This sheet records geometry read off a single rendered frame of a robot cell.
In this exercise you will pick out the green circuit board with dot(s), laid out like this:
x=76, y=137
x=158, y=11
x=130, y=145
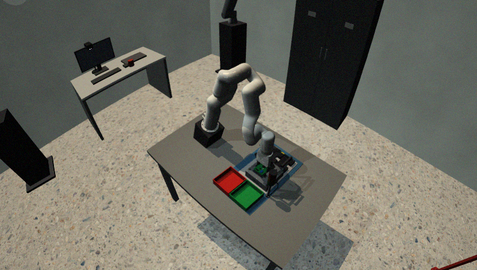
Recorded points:
x=261, y=169

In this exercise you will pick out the green bin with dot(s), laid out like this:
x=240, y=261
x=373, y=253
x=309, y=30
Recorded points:
x=246, y=195

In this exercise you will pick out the red bin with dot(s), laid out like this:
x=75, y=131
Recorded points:
x=229, y=180

